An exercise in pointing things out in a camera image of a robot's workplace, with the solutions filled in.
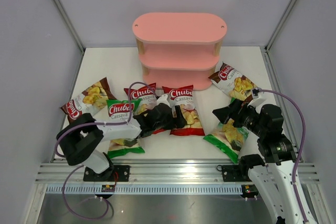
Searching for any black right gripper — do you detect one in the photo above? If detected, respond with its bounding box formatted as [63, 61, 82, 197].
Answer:
[213, 98, 267, 137]

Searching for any red Chuba chips bag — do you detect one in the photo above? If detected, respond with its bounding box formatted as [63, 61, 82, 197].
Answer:
[162, 85, 205, 136]
[123, 82, 169, 135]

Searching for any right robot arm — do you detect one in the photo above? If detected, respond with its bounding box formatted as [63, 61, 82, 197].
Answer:
[213, 100, 316, 223]

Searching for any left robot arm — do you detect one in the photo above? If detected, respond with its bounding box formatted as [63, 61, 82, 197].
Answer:
[56, 103, 187, 181]

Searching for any brown Chuba chips bag right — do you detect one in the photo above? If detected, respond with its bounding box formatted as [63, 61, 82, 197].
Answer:
[208, 62, 257, 102]

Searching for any brown chuba chips bag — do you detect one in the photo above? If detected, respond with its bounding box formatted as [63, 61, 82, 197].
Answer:
[208, 62, 257, 102]
[60, 77, 116, 123]

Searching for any green Chuba chips bag right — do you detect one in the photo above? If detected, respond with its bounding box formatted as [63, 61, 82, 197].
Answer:
[203, 119, 249, 164]

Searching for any green chuba chips bag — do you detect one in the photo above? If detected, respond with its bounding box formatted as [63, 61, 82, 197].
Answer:
[107, 99, 145, 158]
[203, 119, 249, 164]

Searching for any green Chuba chips bag left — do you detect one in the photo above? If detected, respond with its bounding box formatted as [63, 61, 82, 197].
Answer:
[107, 99, 145, 158]

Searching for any brown Chuba chips bag left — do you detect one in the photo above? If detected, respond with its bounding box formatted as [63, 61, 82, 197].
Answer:
[60, 77, 116, 123]

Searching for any pink three-tier shelf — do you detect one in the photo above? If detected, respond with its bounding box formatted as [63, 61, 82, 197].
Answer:
[132, 12, 227, 90]

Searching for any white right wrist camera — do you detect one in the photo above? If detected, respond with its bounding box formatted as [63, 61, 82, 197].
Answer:
[249, 88, 266, 108]

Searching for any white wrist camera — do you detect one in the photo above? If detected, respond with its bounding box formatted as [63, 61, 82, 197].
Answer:
[156, 93, 171, 108]
[249, 88, 266, 108]

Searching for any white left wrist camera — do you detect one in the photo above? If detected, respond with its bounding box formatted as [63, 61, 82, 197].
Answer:
[156, 93, 171, 108]

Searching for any aluminium mounting rail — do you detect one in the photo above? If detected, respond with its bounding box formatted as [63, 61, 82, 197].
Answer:
[35, 158, 321, 185]

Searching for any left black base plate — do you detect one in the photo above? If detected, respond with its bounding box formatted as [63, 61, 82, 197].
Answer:
[83, 165, 130, 182]

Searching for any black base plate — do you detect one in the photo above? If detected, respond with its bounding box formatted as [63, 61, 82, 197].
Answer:
[83, 165, 130, 182]
[216, 165, 251, 182]

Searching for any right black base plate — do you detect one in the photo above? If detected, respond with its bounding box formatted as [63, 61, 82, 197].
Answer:
[216, 165, 251, 182]

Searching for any white slotted cable duct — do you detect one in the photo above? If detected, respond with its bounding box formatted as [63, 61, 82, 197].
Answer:
[46, 184, 243, 195]

